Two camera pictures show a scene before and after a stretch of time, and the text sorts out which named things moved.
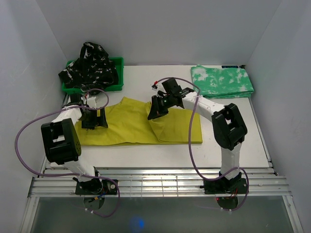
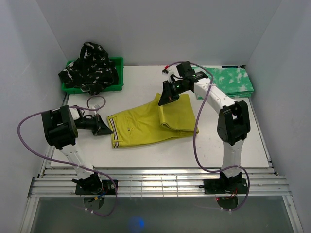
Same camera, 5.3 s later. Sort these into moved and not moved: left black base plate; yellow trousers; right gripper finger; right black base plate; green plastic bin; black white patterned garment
Moved: right gripper finger; yellow trousers
Not moved: right black base plate; black white patterned garment; left black base plate; green plastic bin
